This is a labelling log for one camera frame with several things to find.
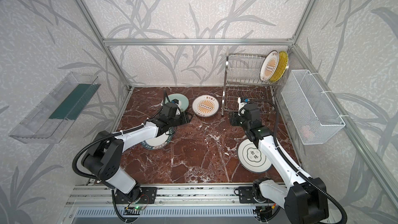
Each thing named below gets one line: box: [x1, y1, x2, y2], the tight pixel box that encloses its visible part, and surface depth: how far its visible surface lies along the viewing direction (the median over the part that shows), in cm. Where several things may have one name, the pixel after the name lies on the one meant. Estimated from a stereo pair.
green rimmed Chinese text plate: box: [140, 126, 177, 151], surface depth 90 cm
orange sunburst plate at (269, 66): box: [259, 50, 280, 82], surface depth 88 cm
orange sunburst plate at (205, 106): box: [191, 94, 220, 118], surface depth 110 cm
